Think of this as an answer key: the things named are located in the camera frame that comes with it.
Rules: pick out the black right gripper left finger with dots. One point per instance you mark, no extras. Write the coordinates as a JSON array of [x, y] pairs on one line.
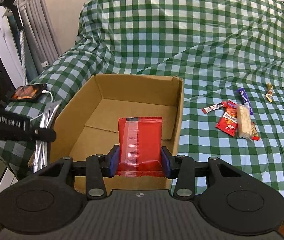
[[98, 167]]

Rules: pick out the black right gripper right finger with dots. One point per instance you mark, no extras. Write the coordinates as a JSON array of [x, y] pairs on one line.
[[181, 168]]

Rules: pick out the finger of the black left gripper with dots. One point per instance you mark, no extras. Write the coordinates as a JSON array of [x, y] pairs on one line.
[[15, 127]]

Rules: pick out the red snack packet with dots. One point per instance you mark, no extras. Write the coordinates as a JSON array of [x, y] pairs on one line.
[[140, 141]]

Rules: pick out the silver snack packet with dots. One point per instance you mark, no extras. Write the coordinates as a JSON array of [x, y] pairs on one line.
[[44, 136]]

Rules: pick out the red chips packet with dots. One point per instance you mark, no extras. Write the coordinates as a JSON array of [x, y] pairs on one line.
[[228, 122]]

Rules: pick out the red white coffee stick sachet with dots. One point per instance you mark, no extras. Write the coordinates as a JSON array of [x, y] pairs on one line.
[[214, 107]]

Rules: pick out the beige rice cracker packet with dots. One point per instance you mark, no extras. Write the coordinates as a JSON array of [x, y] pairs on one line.
[[244, 122]]

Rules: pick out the yellow red snack bar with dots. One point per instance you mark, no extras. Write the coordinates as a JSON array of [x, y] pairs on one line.
[[255, 135]]

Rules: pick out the purple chocolate packet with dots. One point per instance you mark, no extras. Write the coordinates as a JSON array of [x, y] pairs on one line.
[[245, 99]]

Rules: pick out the gold candy wrapper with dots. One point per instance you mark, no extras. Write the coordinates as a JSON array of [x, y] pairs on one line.
[[269, 95]]

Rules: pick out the brown cardboard box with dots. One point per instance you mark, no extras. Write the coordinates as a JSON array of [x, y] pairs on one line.
[[88, 125]]

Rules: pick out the black smartphone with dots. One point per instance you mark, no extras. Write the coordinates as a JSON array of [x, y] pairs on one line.
[[27, 93]]

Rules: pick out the grey curtain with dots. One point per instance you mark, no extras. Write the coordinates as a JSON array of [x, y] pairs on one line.
[[40, 34]]

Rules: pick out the black handheld tool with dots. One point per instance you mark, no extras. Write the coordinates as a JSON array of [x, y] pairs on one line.
[[12, 5]]

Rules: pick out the green checkered cloth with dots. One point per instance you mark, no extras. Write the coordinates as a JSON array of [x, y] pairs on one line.
[[214, 46]]

